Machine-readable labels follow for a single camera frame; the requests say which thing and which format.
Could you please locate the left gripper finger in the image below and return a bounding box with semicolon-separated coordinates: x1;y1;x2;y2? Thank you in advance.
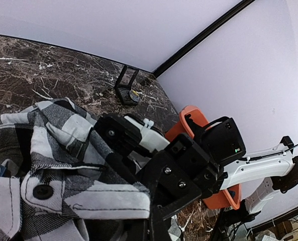
136;206;171;241

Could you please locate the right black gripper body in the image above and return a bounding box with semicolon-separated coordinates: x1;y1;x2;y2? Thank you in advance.
153;133;223;198

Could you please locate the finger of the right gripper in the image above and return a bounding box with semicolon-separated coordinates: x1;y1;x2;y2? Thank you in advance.
136;151;202;221

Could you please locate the black white plaid shirt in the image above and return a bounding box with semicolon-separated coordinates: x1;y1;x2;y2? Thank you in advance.
0;97;152;241

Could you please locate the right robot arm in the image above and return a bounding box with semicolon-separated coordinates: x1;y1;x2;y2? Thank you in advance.
138;106;298;240

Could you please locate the orange plastic basket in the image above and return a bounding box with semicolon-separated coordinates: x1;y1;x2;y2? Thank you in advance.
165;105;246;210

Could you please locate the right black frame post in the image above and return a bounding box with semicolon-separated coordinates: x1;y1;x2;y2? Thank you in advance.
152;0;255;78

